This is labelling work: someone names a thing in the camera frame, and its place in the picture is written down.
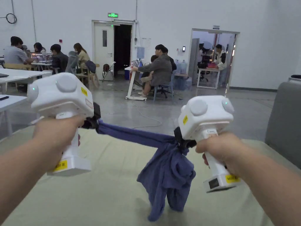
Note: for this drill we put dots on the person's left hand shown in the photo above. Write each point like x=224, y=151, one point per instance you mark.
x=54, y=136

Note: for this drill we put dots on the green exit sign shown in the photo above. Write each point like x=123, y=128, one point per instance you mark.
x=113, y=15

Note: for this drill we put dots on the group of blue water bottles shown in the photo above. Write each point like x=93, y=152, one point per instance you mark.
x=181, y=67

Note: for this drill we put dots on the dark blue shirt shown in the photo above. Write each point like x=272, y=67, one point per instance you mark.
x=169, y=169

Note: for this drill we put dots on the bed with beige sheet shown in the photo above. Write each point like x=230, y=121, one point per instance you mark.
x=94, y=195

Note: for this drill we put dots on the person's left forearm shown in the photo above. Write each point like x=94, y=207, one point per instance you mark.
x=21, y=179

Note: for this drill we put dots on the group of people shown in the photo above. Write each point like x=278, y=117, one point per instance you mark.
x=160, y=68

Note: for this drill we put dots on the grey jacket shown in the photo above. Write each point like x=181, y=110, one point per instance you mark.
x=71, y=61

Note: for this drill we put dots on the white door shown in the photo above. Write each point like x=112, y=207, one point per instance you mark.
x=103, y=47

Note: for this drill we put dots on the person's right hand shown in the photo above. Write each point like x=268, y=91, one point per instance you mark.
x=223, y=148

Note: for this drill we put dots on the person's right forearm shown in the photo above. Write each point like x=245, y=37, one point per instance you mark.
x=270, y=183

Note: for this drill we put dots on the white rolling desk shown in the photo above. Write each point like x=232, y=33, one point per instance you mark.
x=131, y=80

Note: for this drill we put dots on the grey padded headboard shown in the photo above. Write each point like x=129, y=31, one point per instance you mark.
x=284, y=122

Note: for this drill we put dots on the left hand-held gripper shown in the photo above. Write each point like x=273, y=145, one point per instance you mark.
x=63, y=94

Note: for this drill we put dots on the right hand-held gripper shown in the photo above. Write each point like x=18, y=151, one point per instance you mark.
x=207, y=115

